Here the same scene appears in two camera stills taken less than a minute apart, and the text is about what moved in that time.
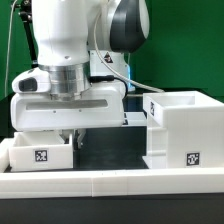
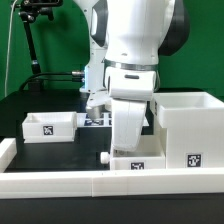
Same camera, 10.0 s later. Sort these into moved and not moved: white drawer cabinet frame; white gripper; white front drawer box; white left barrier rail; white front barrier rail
Moved: white front drawer box; white gripper
Not moved: white left barrier rail; white drawer cabinet frame; white front barrier rail
